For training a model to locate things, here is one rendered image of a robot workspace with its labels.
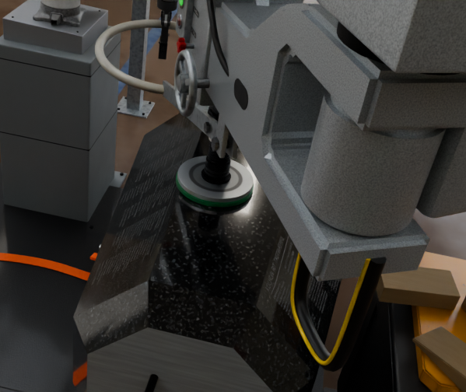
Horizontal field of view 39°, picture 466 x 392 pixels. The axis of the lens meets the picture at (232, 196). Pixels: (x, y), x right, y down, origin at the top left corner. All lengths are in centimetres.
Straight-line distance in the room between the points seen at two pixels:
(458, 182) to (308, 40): 33
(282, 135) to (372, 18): 44
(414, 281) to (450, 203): 67
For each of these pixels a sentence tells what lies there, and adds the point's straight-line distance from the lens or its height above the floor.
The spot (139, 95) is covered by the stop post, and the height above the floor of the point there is 11.
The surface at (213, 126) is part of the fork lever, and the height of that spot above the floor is 111.
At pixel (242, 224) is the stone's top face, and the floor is 87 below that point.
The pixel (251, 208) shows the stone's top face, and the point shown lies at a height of 87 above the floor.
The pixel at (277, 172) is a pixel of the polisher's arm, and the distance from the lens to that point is 118.
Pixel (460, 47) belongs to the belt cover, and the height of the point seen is 165.
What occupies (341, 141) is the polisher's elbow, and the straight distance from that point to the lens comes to 97.
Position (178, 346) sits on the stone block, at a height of 78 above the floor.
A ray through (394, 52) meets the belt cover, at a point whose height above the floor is 164.
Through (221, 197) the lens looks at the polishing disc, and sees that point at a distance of 174.
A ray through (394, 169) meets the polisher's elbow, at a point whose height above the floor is 143.
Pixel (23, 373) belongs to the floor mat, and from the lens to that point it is 244.
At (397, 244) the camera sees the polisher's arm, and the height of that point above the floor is 128.
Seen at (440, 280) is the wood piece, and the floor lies 83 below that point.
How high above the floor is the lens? 190
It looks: 35 degrees down
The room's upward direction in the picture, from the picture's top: 10 degrees clockwise
